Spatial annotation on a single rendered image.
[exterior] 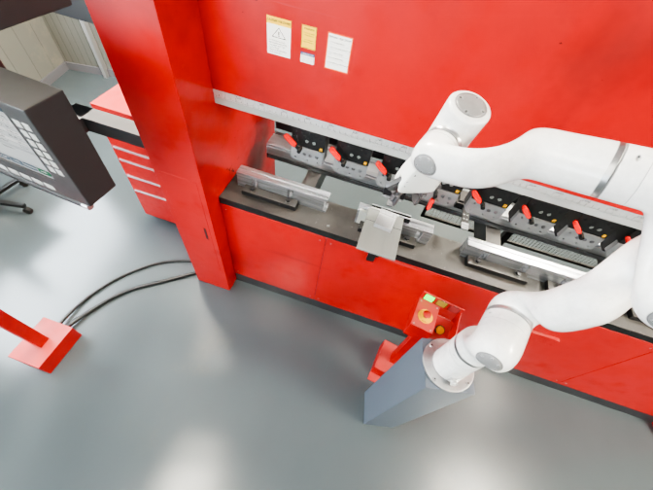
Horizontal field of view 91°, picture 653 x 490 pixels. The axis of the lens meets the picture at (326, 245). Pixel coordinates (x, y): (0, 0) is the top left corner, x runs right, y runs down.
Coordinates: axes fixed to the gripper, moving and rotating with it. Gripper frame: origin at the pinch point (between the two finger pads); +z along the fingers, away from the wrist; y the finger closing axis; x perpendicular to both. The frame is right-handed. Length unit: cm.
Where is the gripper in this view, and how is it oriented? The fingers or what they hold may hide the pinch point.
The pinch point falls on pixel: (405, 197)
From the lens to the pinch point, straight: 89.9
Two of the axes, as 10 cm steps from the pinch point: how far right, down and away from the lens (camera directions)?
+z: -1.5, 4.0, 9.0
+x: 1.1, 9.2, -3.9
